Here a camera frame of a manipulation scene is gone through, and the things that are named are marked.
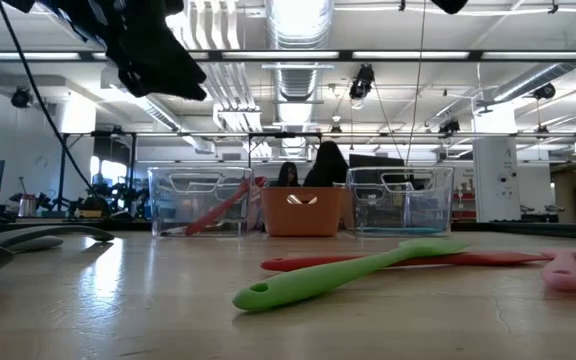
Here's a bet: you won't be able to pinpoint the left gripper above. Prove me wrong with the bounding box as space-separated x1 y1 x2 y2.
2 0 209 102

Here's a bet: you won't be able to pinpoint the red slotted spoon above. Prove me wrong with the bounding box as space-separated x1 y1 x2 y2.
183 175 269 237

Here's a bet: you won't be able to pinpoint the green spatula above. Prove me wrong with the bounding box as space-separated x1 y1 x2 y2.
231 238 470 312

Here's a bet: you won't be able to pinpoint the black ceiling spotlight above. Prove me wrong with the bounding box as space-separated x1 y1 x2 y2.
532 82 557 101
348 64 376 101
437 118 462 137
10 85 34 109

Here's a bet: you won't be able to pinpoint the black overhead light bar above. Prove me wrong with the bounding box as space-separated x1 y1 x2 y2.
0 48 576 63

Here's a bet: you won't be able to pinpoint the clear plastic bin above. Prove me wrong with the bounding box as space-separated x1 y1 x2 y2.
345 166 455 238
147 166 255 238

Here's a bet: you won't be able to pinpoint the black background robot arms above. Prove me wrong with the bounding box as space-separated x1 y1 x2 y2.
37 182 152 216

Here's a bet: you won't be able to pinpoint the person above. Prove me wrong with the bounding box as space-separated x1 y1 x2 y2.
273 161 302 189
301 140 350 189

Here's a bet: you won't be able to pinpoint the dark monitor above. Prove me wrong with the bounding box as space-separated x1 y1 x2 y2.
348 153 407 169

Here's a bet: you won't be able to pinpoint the white pillar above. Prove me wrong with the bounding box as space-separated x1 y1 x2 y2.
472 137 522 224

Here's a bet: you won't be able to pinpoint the metal cup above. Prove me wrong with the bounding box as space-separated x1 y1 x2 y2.
17 194 38 216

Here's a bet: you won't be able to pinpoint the orange plastic bin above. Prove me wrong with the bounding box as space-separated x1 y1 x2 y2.
260 186 346 238

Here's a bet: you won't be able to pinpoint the red shelf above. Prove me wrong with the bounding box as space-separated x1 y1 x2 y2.
452 188 478 221

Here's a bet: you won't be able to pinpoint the red spatula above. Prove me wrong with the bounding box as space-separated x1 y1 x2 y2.
260 250 552 273

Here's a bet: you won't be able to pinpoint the pink spatula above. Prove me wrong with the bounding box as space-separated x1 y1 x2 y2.
539 249 576 293

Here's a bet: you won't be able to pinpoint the thin hanging cable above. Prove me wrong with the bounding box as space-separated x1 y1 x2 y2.
404 0 427 167

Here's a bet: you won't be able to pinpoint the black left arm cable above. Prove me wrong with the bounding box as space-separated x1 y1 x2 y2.
0 0 114 217

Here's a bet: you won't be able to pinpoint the silver ceiling duct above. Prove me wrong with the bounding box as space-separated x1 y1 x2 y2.
266 0 335 104

